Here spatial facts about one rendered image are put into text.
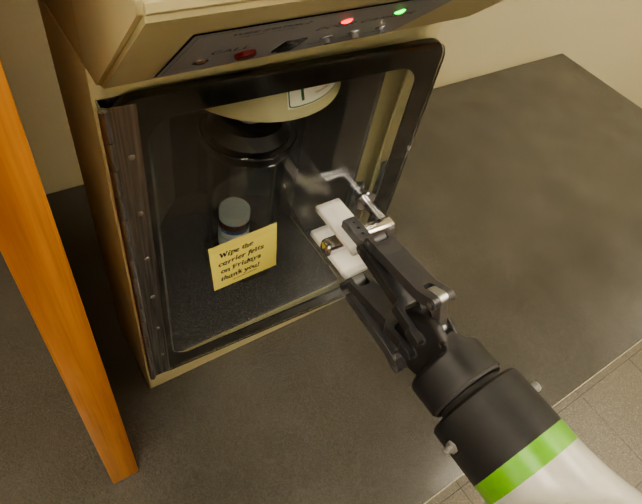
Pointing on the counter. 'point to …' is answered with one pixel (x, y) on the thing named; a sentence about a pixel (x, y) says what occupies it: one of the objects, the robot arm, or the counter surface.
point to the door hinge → (120, 197)
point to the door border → (132, 161)
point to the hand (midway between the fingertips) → (341, 237)
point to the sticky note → (243, 256)
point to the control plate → (260, 36)
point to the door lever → (363, 224)
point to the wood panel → (45, 267)
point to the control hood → (101, 62)
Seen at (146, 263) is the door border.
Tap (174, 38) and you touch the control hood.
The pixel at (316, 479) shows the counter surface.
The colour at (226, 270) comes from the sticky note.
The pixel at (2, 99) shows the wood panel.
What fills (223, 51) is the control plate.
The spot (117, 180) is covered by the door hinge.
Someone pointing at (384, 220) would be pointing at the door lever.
